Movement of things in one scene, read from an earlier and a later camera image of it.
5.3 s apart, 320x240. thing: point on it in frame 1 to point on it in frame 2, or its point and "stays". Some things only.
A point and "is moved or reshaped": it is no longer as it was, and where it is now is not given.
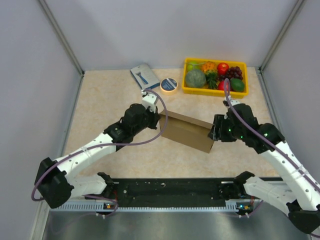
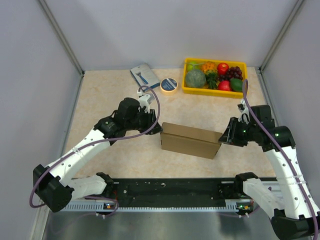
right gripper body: (224, 130) to (240, 132)
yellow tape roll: (168, 86) stays
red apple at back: (222, 68) stays
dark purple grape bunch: (234, 72) stays
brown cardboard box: (191, 132) is moved or reshaped
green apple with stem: (194, 65) stays
